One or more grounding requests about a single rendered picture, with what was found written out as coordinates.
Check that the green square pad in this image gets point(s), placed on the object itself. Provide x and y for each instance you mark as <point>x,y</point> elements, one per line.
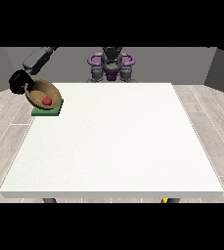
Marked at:
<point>51,111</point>

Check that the small red ball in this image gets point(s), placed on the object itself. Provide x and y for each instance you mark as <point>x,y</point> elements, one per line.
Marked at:
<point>47,101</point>

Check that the brown wooden bowl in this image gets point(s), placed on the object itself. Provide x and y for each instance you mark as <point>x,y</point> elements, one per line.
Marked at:
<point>40,91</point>

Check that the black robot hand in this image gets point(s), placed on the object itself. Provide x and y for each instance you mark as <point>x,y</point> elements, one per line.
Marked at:
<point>18,81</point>

